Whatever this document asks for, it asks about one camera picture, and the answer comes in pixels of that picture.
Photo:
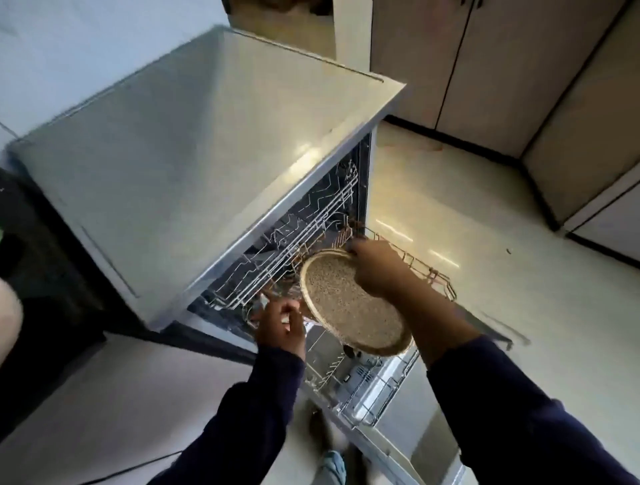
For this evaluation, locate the silver dishwasher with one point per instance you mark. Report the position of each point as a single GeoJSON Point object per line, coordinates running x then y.
{"type": "Point", "coordinates": [200, 175]}

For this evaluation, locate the white base cabinet door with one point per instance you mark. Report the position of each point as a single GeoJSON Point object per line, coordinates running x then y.
{"type": "Point", "coordinates": [140, 399]}

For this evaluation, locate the person's left leg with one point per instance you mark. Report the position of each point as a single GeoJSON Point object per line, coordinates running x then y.
{"type": "Point", "coordinates": [332, 469]}

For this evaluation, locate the pink bowl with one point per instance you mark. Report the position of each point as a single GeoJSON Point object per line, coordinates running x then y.
{"type": "Point", "coordinates": [7, 320]}

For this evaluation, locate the person's right foot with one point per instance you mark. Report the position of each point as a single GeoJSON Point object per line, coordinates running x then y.
{"type": "Point", "coordinates": [360, 464]}

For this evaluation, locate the person's right hand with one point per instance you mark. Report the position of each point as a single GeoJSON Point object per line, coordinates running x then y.
{"type": "Point", "coordinates": [380, 270]}

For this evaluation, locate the person's left hand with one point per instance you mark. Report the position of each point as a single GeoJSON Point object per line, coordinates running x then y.
{"type": "Point", "coordinates": [280, 325]}

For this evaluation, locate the person's left forearm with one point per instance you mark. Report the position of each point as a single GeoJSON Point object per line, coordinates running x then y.
{"type": "Point", "coordinates": [250, 424]}

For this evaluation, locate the person's left foot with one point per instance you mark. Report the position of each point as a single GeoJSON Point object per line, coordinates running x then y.
{"type": "Point", "coordinates": [320, 429]}

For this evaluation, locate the white low cabinet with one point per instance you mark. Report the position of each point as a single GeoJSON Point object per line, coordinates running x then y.
{"type": "Point", "coordinates": [610, 225]}

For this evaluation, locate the person's right forearm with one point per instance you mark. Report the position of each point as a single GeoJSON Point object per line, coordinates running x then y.
{"type": "Point", "coordinates": [500, 414]}

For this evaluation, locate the person's foot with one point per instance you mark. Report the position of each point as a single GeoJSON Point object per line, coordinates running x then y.
{"type": "Point", "coordinates": [360, 464]}
{"type": "Point", "coordinates": [320, 429]}

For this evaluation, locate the tan speckled plate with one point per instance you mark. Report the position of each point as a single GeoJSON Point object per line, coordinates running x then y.
{"type": "Point", "coordinates": [345, 310]}

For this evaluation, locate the dark low furniture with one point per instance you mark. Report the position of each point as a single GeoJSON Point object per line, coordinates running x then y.
{"type": "Point", "coordinates": [280, 6]}

